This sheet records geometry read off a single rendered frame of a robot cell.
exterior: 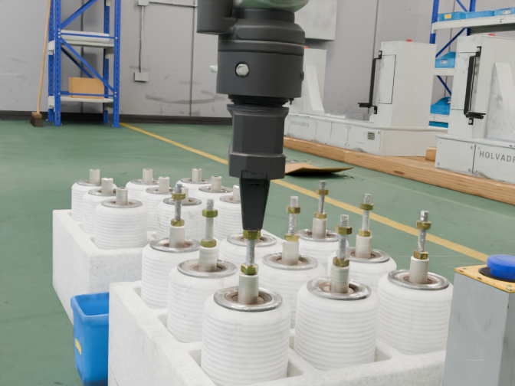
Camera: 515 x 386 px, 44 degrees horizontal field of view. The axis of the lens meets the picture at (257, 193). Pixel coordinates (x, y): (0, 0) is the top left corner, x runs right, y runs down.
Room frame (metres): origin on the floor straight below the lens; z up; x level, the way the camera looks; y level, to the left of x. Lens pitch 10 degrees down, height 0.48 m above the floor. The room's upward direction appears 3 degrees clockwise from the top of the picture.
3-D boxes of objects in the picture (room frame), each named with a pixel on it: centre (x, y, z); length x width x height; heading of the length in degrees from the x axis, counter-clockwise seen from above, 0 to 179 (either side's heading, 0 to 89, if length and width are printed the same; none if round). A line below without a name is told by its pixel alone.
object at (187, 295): (0.76, 0.06, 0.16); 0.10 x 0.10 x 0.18
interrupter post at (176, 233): (0.87, 0.11, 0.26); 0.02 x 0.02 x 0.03
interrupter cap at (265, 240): (0.92, 0.00, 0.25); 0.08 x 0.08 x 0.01
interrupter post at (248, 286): (0.66, 0.00, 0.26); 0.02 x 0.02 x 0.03
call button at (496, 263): (0.59, -0.25, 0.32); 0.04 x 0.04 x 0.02
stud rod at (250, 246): (0.66, 0.00, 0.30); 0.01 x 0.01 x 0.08
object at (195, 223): (1.20, 0.14, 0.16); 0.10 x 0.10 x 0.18
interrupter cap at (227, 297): (0.66, 0.00, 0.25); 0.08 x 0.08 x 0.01
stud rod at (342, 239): (0.71, -0.10, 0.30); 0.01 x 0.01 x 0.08
